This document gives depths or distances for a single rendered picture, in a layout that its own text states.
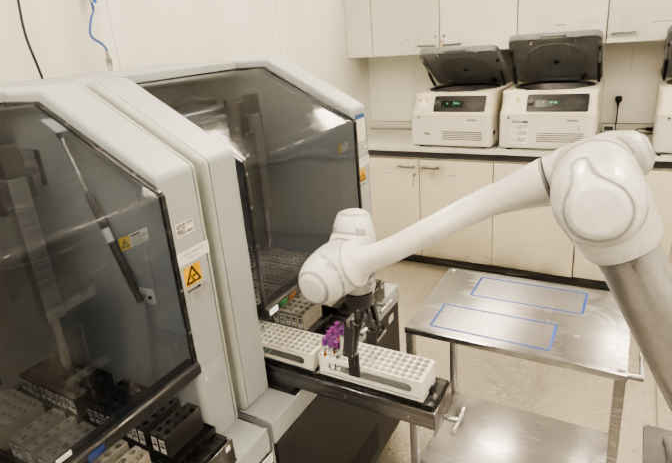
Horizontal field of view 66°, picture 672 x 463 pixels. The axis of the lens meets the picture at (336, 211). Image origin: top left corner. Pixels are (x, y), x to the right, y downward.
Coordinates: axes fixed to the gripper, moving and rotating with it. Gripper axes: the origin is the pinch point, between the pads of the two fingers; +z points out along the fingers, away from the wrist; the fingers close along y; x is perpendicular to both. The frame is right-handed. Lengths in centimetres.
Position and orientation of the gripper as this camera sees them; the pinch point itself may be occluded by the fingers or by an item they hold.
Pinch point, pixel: (363, 357)
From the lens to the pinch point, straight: 143.3
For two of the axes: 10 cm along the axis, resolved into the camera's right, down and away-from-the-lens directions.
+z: 0.8, 9.4, 3.2
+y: 4.9, -3.2, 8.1
